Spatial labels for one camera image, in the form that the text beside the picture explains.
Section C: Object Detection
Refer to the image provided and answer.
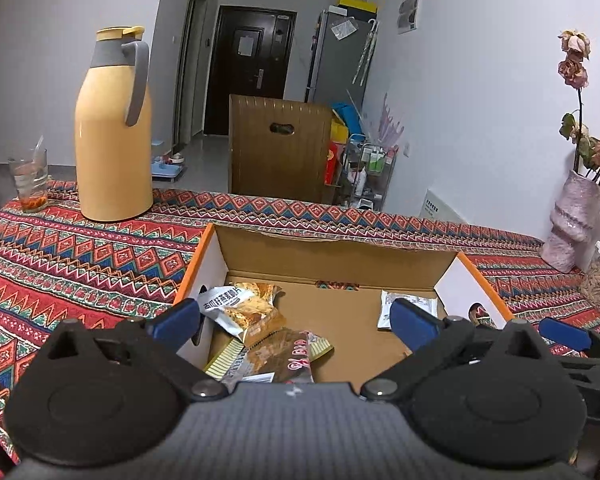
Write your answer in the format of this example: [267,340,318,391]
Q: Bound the wire storage cart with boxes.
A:
[337,134,398,211]

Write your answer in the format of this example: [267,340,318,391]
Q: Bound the clear plastic bag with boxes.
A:
[330,17,358,41]

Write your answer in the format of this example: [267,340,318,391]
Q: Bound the pink folded umbrella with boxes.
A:
[377,92,406,148]

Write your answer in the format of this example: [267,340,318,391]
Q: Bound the wooden chair back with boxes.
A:
[228,94,333,204]

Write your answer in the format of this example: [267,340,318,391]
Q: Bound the pink ceramic vase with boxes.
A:
[540,170,600,274]

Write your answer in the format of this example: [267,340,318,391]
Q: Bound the blue plastic box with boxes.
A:
[331,102,366,137]

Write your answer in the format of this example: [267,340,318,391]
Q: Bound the yellow thermos jug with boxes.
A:
[75,25,154,222]

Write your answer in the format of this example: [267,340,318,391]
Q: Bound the red gift box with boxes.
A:
[324,142,341,186]

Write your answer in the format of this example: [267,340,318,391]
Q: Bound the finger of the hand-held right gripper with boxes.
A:
[555,357,600,391]
[539,317,600,358]

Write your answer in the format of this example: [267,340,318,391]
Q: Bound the white spoon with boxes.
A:
[30,135,46,173]

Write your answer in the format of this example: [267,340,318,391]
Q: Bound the orange printed cardboard box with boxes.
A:
[172,222,516,386]

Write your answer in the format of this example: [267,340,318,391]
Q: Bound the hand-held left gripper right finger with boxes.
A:
[360,299,551,403]

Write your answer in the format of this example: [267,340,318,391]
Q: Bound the white grey-print snack packet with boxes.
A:
[377,290,439,332]

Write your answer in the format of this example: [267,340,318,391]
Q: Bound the glass cup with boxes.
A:
[7,157,49,213]

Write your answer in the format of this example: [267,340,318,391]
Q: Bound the brown snack packet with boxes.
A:
[220,327,315,385]

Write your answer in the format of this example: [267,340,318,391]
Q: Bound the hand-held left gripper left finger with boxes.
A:
[45,299,236,403]

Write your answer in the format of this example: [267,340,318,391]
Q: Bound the dark entrance door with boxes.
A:
[203,5,297,137]

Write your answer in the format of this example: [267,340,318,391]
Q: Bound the blue floor tray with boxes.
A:
[151,140,187,181]

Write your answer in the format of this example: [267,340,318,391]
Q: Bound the golden snack packet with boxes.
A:
[240,305,287,348]

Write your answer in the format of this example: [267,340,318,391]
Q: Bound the grey refrigerator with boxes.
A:
[305,7,378,111]

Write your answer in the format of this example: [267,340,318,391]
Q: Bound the dried rose bouquet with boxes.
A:
[557,30,600,191]

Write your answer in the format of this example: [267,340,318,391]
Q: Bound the white orange snack packet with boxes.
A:
[197,284,281,332]

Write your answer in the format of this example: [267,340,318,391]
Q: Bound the white leaning board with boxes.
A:
[422,187,473,223]

